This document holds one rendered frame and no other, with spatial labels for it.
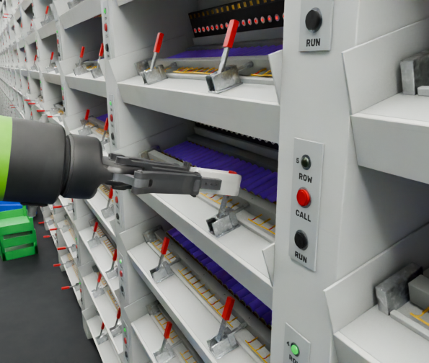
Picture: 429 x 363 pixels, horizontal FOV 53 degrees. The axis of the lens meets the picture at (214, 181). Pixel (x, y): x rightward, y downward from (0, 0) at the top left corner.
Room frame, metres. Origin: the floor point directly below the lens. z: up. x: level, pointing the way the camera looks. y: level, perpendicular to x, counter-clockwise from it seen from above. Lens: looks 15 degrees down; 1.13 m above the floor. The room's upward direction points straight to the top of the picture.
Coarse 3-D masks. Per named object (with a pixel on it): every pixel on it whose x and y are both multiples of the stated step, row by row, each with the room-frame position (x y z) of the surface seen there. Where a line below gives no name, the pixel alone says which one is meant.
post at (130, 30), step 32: (160, 0) 1.02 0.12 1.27; (192, 0) 1.05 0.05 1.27; (128, 32) 0.98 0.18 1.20; (192, 32) 1.05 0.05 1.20; (128, 128) 0.98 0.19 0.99; (160, 128) 1.01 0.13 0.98; (192, 128) 1.05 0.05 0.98; (128, 192) 0.97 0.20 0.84; (128, 224) 0.97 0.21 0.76; (128, 288) 0.97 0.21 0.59; (128, 320) 0.98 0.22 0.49
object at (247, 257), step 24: (144, 144) 0.99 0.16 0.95; (168, 144) 1.02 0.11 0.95; (240, 144) 0.83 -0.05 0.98; (168, 216) 0.73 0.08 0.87; (192, 216) 0.65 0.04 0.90; (240, 216) 0.61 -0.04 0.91; (192, 240) 0.65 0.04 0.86; (216, 240) 0.56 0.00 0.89; (240, 240) 0.54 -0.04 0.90; (264, 240) 0.53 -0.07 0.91; (240, 264) 0.49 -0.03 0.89; (264, 264) 0.47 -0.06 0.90; (264, 288) 0.45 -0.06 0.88
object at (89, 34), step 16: (64, 32) 1.59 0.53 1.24; (80, 32) 1.62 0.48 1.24; (96, 32) 1.65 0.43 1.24; (64, 48) 1.59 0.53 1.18; (80, 48) 1.62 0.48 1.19; (96, 48) 1.64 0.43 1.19; (64, 80) 1.59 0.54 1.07; (80, 96) 1.61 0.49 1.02; (96, 96) 1.64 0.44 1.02; (80, 208) 1.60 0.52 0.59; (80, 240) 1.59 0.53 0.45; (80, 256) 1.59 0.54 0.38
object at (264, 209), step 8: (152, 152) 0.96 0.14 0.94; (160, 160) 0.90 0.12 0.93; (168, 160) 0.88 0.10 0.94; (176, 160) 0.87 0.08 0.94; (240, 192) 0.63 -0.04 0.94; (248, 192) 0.63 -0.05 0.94; (216, 200) 0.66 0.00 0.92; (232, 200) 0.65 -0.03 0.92; (240, 200) 0.62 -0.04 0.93; (248, 200) 0.60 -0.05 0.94; (256, 200) 0.59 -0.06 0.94; (264, 200) 0.59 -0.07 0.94; (248, 208) 0.61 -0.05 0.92; (256, 208) 0.58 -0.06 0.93; (264, 208) 0.57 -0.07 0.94; (272, 208) 0.56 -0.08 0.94; (264, 216) 0.57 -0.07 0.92; (272, 216) 0.55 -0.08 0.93; (256, 224) 0.56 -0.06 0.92; (272, 224) 0.56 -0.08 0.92; (272, 232) 0.53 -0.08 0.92
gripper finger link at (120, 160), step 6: (120, 156) 0.51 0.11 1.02; (120, 162) 0.50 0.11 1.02; (126, 162) 0.50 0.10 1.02; (132, 162) 0.50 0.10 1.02; (138, 162) 0.51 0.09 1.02; (144, 162) 0.51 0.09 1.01; (144, 168) 0.51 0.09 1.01; (150, 168) 0.51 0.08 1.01; (156, 168) 0.52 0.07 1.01; (162, 168) 0.53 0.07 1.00; (114, 186) 0.49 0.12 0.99; (126, 186) 0.50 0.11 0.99
